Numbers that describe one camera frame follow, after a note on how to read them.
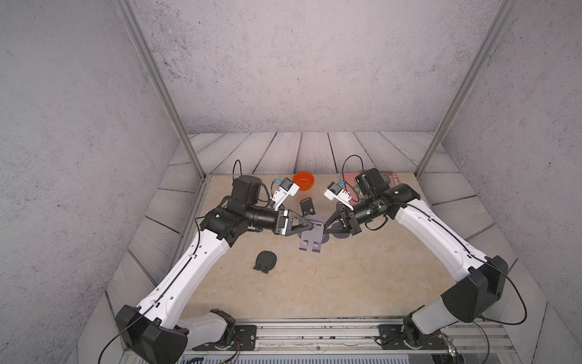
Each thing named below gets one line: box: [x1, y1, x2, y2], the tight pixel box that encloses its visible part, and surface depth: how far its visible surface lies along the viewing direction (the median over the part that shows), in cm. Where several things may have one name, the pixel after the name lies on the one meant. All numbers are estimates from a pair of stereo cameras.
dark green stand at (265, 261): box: [253, 250, 278, 274], surface depth 93 cm
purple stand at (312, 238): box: [298, 213, 327, 253], surface depth 63 cm
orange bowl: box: [292, 171, 316, 192], surface depth 117 cm
